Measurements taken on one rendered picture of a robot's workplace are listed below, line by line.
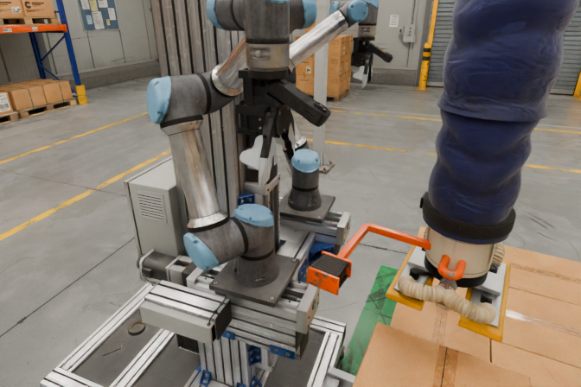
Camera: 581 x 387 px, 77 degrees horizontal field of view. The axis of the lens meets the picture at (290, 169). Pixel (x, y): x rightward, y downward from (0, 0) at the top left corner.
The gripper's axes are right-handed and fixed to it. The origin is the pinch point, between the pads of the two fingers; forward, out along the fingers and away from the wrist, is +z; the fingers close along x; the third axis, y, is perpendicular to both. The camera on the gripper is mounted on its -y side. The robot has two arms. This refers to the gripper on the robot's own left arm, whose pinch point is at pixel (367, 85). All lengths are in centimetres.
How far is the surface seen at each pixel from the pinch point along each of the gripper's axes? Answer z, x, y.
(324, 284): 32, 91, -8
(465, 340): 98, 29, -54
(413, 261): 40, 63, -28
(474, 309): 36, 82, -42
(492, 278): 40, 63, -49
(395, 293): 43, 76, -24
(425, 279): 42, 67, -32
